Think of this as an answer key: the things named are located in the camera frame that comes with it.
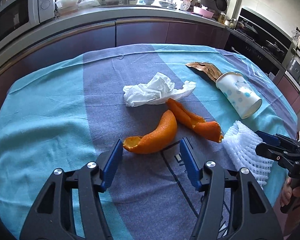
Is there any crumpled white tissue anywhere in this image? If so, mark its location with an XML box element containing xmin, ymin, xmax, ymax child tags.
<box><xmin>123</xmin><ymin>72</ymin><xmax>196</xmax><ymax>107</ymax></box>

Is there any kitchen counter with cabinets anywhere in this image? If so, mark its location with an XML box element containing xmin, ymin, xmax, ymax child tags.
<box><xmin>0</xmin><ymin>6</ymin><xmax>229</xmax><ymax>109</ymax></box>

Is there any orange peel piece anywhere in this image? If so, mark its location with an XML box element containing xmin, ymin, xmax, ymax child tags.
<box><xmin>123</xmin><ymin>110</ymin><xmax>178</xmax><ymax>154</ymax></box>
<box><xmin>166</xmin><ymin>98</ymin><xmax>223</xmax><ymax>143</ymax></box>

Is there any brown gold wrapper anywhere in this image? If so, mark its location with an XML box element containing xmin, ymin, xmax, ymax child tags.
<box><xmin>185</xmin><ymin>62</ymin><xmax>223</xmax><ymax>82</ymax></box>

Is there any white microwave oven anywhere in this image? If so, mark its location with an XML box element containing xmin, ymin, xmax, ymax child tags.
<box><xmin>0</xmin><ymin>0</ymin><xmax>56</xmax><ymax>50</ymax></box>

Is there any white foam fruit net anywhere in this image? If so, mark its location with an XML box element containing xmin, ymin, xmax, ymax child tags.
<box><xmin>222</xmin><ymin>120</ymin><xmax>273</xmax><ymax>187</ymax></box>

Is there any white dotted paper cup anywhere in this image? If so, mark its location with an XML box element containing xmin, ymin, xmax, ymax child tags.
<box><xmin>216</xmin><ymin>72</ymin><xmax>262</xmax><ymax>119</ymax></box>

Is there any teal and grey tablecloth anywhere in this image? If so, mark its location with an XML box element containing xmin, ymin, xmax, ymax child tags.
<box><xmin>0</xmin><ymin>44</ymin><xmax>298</xmax><ymax>239</ymax></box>

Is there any black frying pan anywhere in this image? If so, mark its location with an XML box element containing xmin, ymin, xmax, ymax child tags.
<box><xmin>215</xmin><ymin>0</ymin><xmax>228</xmax><ymax>11</ymax></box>

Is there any person right hand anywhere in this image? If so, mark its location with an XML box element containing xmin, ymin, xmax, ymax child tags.
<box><xmin>280</xmin><ymin>177</ymin><xmax>300</xmax><ymax>207</ymax></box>

